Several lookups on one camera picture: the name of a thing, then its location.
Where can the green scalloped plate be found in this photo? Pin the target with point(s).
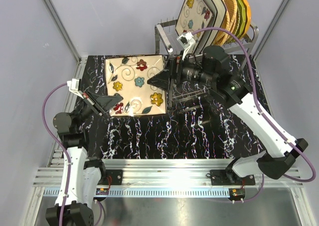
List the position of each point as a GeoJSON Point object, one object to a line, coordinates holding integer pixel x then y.
{"type": "Point", "coordinates": [239, 19]}
{"type": "Point", "coordinates": [243, 14]}

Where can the orange scalloped plate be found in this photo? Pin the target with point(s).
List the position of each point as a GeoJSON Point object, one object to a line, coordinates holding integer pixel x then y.
{"type": "Point", "coordinates": [247, 17]}

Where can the woven bamboo tray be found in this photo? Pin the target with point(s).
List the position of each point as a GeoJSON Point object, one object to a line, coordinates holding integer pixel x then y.
{"type": "Point", "coordinates": [227, 23]}
{"type": "Point", "coordinates": [233, 16]}

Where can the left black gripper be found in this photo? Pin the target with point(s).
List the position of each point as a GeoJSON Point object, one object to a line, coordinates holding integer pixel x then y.
{"type": "Point", "coordinates": [106, 102]}

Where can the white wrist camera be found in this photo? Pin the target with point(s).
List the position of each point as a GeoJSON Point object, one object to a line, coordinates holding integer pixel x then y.
{"type": "Point", "coordinates": [188, 42]}
{"type": "Point", "coordinates": [73, 87]}

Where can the slotted cable duct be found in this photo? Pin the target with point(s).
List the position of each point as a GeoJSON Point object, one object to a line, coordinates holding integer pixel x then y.
{"type": "Point", "coordinates": [163, 193]}

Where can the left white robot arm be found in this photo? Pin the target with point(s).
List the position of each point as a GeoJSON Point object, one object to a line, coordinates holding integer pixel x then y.
{"type": "Point", "coordinates": [81, 174]}

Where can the aluminium mounting rail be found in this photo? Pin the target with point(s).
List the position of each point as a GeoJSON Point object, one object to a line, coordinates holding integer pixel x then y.
{"type": "Point", "coordinates": [157, 173]}

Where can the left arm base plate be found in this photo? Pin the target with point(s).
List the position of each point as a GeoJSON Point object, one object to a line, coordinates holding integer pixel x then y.
{"type": "Point", "coordinates": [112, 176]}

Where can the white square plate black rim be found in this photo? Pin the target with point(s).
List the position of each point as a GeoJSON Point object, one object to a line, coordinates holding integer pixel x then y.
{"type": "Point", "coordinates": [211, 14]}

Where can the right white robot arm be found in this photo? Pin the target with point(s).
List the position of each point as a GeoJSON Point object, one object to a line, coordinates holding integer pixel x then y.
{"type": "Point", "coordinates": [281, 148]}

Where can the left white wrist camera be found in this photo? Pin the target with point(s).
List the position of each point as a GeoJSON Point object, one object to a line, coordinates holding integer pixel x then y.
{"type": "Point", "coordinates": [73, 87]}

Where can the floral square plate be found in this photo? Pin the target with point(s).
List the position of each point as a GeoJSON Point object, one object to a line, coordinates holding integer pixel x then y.
{"type": "Point", "coordinates": [195, 15]}
{"type": "Point", "coordinates": [127, 77]}

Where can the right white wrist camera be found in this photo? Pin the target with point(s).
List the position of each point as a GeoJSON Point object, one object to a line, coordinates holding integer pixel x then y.
{"type": "Point", "coordinates": [188, 42]}

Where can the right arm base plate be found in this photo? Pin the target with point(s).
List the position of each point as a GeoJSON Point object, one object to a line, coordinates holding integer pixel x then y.
{"type": "Point", "coordinates": [228, 178]}

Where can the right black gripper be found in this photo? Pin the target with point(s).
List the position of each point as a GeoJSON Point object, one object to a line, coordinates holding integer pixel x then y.
{"type": "Point", "coordinates": [176, 68]}

